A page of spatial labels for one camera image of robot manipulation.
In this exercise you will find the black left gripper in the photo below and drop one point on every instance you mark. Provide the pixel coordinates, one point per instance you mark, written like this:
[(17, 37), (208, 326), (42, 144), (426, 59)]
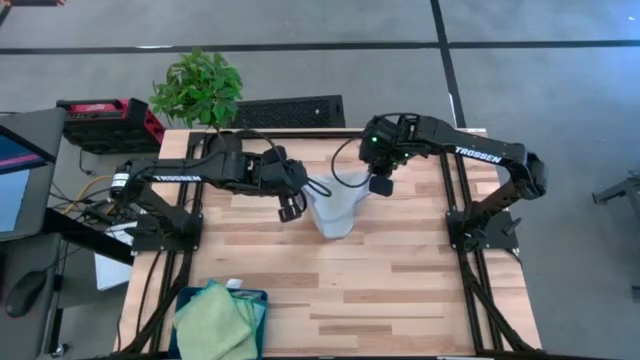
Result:
[(275, 172)]

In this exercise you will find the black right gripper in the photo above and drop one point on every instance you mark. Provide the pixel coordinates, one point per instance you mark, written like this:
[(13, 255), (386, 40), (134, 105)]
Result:
[(390, 145)]

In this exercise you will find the green microfiber towel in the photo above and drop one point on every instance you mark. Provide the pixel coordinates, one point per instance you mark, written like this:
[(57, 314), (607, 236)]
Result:
[(215, 320)]

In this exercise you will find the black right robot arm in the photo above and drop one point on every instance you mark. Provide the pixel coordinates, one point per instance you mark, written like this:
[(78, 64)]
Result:
[(480, 155)]

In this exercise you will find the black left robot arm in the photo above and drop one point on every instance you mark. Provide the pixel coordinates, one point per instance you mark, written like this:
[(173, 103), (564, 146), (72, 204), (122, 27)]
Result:
[(175, 175)]

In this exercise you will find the black mesh computer case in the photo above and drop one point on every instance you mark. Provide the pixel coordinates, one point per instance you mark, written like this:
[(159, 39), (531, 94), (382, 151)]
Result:
[(295, 112)]

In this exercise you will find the green potted plant black pot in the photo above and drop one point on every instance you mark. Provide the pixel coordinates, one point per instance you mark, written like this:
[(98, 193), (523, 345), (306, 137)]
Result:
[(200, 90)]

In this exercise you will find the teal plastic bin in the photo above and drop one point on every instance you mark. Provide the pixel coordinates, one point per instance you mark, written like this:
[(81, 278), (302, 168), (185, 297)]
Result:
[(192, 291)]

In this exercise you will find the red black tool case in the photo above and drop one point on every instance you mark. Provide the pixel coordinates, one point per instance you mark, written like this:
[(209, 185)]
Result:
[(110, 125)]

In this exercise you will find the white paper sheet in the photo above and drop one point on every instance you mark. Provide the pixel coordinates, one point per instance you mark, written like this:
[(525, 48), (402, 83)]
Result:
[(110, 270)]

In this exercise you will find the black desk support beam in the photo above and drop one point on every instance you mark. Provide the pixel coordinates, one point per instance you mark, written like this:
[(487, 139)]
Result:
[(85, 240)]

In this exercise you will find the grey metal stand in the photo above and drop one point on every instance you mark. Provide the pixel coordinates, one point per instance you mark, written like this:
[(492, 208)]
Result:
[(617, 192)]

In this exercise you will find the grey desk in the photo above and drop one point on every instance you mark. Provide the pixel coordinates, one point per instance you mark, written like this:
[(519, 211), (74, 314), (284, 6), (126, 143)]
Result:
[(30, 122)]

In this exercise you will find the computer monitor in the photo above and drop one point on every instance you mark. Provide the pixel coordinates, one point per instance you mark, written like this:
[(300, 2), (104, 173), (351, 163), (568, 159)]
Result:
[(15, 195)]

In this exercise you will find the black computer mouse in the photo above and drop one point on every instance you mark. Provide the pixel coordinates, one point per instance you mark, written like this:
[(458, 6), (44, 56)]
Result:
[(25, 292)]

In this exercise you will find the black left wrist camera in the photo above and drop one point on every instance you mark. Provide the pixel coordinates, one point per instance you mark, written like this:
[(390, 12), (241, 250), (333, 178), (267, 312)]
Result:
[(291, 207)]

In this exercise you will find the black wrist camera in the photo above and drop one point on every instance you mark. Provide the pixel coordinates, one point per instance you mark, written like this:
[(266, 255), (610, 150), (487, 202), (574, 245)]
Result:
[(381, 186), (291, 207)]

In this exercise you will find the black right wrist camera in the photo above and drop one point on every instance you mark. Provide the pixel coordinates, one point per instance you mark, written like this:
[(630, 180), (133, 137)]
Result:
[(381, 186)]

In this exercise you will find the black aluminium table frame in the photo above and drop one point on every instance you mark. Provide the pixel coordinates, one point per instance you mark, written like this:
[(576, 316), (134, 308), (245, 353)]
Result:
[(325, 134)]

